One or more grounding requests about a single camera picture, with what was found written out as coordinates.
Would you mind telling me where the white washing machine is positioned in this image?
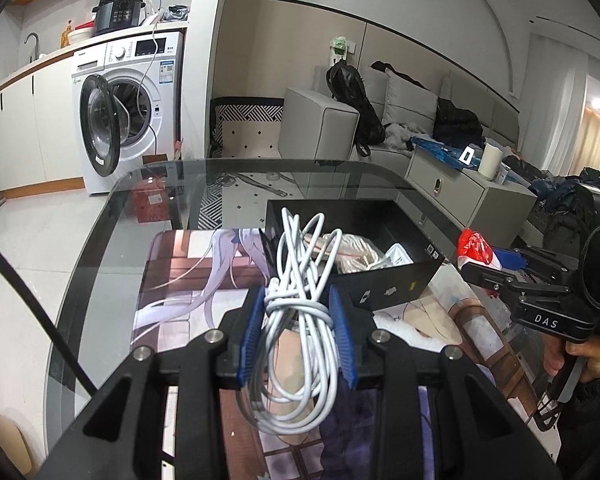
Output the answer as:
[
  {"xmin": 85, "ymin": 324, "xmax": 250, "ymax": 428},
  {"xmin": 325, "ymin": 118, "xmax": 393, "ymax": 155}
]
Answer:
[{"xmin": 72, "ymin": 30, "xmax": 183, "ymax": 195}]

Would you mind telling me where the black backpack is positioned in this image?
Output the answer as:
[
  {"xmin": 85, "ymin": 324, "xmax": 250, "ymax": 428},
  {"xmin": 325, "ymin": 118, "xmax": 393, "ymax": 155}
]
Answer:
[{"xmin": 326, "ymin": 60, "xmax": 386, "ymax": 157}]

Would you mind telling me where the black jacket on sofa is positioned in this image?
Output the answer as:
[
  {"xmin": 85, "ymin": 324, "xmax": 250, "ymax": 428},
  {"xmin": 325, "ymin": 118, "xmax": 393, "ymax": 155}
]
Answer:
[{"xmin": 432, "ymin": 98, "xmax": 486, "ymax": 150}]

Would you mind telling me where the black pressure cooker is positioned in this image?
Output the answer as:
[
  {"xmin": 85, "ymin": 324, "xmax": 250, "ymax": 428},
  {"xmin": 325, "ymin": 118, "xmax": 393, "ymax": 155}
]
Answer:
[{"xmin": 92, "ymin": 0, "xmax": 145, "ymax": 36}]

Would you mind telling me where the white paper roll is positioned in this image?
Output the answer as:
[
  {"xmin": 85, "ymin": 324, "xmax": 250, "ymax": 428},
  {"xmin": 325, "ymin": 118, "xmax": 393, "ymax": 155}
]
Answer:
[{"xmin": 478, "ymin": 143, "xmax": 503, "ymax": 180}]

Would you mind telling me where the black cardboard box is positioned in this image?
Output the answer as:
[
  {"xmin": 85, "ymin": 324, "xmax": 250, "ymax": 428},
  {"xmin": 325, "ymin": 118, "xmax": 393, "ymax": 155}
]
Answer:
[{"xmin": 262, "ymin": 200, "xmax": 444, "ymax": 310}]

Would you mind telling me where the person's right hand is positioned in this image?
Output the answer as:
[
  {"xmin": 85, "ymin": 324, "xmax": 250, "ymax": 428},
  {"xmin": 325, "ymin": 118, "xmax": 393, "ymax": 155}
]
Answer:
[{"xmin": 542, "ymin": 335, "xmax": 600, "ymax": 382}]

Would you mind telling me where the white medicine packet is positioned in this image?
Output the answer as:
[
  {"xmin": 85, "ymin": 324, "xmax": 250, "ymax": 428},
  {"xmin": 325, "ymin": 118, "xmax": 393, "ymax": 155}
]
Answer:
[{"xmin": 382, "ymin": 243, "xmax": 413, "ymax": 266}]

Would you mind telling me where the anime print desk mat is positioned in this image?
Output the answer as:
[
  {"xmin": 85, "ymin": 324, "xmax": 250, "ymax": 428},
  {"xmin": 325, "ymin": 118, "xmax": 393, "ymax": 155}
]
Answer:
[{"xmin": 130, "ymin": 227, "xmax": 539, "ymax": 480}]

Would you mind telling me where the grey sofa cushion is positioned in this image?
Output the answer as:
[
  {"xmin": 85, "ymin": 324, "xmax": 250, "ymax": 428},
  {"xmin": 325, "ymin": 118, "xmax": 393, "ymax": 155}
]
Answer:
[{"xmin": 382, "ymin": 70, "xmax": 438, "ymax": 134}]

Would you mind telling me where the blue item on cabinet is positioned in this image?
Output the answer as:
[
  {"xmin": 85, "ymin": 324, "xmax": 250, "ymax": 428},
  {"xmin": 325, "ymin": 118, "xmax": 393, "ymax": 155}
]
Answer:
[{"xmin": 410, "ymin": 136, "xmax": 481, "ymax": 170}]

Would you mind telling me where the black braided cable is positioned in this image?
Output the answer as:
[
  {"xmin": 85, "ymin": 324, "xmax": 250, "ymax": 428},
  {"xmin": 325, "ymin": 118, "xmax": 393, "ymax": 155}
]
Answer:
[{"xmin": 0, "ymin": 231, "xmax": 100, "ymax": 396}]

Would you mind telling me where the red white plastic bag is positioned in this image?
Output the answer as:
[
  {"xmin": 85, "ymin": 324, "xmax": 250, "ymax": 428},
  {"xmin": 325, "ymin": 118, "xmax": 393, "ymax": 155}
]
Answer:
[{"xmin": 456, "ymin": 229, "xmax": 501, "ymax": 269}]

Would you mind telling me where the red box under table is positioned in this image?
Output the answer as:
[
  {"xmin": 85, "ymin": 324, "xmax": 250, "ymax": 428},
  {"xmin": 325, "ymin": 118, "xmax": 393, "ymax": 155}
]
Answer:
[{"xmin": 132, "ymin": 188, "xmax": 170, "ymax": 223}]

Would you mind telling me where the bagged cream rope coil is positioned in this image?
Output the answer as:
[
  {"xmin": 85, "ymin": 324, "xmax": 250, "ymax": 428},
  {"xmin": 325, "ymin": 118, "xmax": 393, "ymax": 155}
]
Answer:
[{"xmin": 302, "ymin": 231, "xmax": 387, "ymax": 276}]

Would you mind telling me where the white cable bundle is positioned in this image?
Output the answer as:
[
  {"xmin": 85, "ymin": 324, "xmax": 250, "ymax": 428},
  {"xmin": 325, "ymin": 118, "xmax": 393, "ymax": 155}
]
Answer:
[{"xmin": 237, "ymin": 206, "xmax": 344, "ymax": 436}]

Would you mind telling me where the beige side cabinet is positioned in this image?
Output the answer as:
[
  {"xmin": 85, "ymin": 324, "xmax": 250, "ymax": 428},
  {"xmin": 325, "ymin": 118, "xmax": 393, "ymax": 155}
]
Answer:
[{"xmin": 406, "ymin": 148, "xmax": 535, "ymax": 248}]

